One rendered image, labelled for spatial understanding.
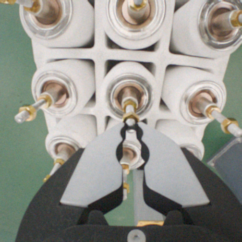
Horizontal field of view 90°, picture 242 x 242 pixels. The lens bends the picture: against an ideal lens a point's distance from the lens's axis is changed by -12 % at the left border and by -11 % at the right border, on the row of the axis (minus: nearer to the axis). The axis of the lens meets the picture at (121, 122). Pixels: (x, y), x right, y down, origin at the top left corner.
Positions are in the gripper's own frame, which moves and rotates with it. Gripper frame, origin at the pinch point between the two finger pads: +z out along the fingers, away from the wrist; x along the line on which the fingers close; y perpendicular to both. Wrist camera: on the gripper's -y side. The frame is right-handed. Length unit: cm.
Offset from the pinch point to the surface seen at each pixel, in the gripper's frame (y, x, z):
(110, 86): -1.3, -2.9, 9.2
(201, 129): 11.2, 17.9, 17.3
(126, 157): 11.3, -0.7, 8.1
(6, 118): 16, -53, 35
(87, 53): -6.0, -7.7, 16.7
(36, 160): 39, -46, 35
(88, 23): -10.6, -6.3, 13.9
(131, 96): -0.5, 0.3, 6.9
